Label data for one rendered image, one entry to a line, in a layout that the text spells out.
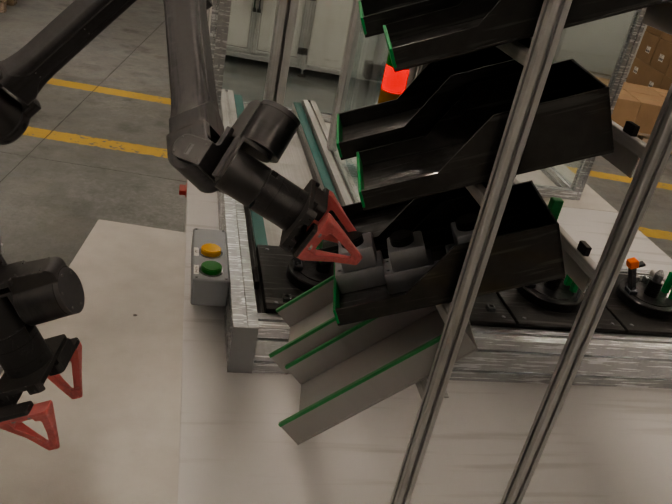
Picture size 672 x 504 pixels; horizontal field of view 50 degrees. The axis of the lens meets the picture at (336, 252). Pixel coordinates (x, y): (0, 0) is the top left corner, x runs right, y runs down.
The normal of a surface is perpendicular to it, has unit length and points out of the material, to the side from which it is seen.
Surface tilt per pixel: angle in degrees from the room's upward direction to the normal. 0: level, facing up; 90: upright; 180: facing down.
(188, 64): 46
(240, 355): 90
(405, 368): 90
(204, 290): 90
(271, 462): 0
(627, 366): 90
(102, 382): 0
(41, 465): 0
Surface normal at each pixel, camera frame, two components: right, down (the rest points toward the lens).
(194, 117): -0.32, -0.42
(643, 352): 0.17, 0.49
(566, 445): 0.18, -0.87
